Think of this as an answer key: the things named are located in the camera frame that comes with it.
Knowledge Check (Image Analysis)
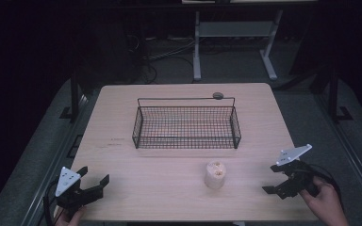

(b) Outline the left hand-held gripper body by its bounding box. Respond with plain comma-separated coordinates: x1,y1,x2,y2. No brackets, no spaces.
55,166,105,218

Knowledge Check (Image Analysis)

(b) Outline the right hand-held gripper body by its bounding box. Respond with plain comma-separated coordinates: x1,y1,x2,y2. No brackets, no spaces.
275,143,321,201

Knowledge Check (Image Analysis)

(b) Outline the black wire basket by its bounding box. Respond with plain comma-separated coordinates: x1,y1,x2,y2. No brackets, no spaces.
131,96,242,151

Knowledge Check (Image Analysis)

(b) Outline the person's right hand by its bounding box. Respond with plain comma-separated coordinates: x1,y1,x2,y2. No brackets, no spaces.
299,176,351,226

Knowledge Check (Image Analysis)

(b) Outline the person's left hand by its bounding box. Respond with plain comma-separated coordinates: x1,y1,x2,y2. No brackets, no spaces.
54,206,88,226

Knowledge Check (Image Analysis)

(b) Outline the white metal stand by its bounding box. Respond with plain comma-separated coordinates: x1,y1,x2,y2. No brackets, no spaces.
192,8,285,82

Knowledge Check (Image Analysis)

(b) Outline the aluminium rail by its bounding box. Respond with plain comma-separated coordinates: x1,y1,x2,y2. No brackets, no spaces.
314,93,362,210
20,93,91,226

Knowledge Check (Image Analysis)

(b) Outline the black cable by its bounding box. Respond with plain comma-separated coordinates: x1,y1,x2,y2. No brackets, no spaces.
304,163,345,210
42,177,60,226

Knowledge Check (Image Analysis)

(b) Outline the black metal post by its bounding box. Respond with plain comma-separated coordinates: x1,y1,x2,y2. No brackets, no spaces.
59,67,86,123
326,64,354,124

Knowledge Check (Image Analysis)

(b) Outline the bundle of floor cables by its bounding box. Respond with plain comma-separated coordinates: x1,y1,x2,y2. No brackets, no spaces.
126,32,197,85

